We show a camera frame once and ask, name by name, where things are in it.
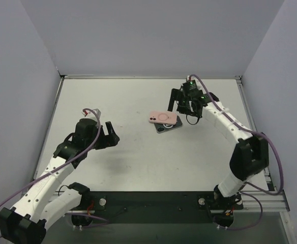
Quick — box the phone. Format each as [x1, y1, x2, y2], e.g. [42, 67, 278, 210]
[148, 111, 177, 125]

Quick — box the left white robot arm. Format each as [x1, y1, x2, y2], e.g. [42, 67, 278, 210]
[0, 117, 120, 243]

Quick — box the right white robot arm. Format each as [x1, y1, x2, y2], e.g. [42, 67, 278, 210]
[167, 80, 269, 199]

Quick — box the clear phone case black insert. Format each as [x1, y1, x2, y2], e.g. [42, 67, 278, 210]
[154, 116, 183, 134]

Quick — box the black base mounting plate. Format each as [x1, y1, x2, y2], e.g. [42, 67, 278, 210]
[71, 191, 243, 225]

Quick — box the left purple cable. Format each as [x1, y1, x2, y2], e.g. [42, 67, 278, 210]
[0, 109, 102, 241]

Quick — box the purple cable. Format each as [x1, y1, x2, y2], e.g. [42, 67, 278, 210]
[0, 109, 102, 241]
[189, 74, 285, 231]

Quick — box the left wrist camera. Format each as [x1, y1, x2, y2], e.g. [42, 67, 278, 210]
[82, 108, 101, 118]

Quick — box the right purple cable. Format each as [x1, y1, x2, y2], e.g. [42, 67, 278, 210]
[189, 74, 285, 231]

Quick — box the aluminium table frame rail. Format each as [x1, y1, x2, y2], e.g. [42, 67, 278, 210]
[235, 76, 289, 212]

